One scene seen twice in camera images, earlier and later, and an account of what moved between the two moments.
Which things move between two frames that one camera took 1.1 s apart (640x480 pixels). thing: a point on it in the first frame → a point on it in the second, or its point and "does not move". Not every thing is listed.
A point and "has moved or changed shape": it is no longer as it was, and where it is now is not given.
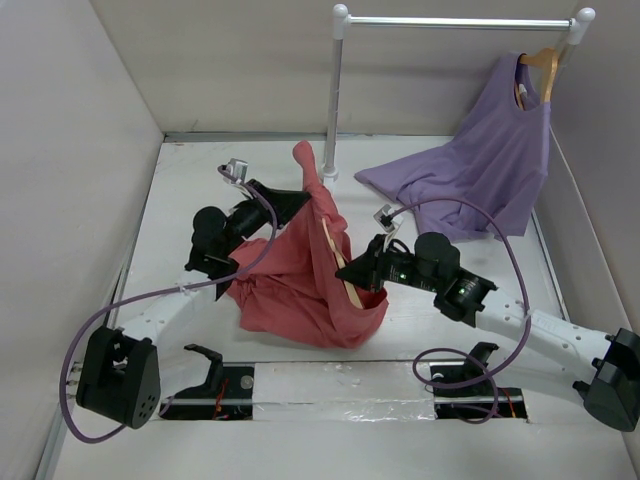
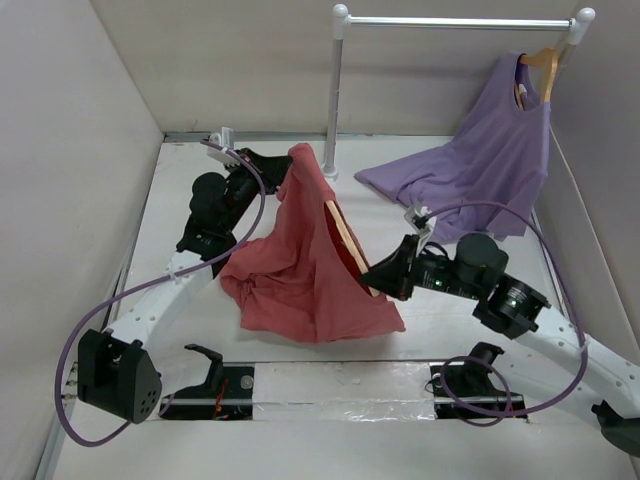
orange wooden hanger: x=547 y=58 does not move
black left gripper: x=284 y=203 → x=269 y=169
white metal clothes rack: x=578 y=28 does not move
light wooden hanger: x=339 y=260 → x=358 y=262
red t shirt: x=286 y=283 has moved or changed shape
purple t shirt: x=499 y=166 does not move
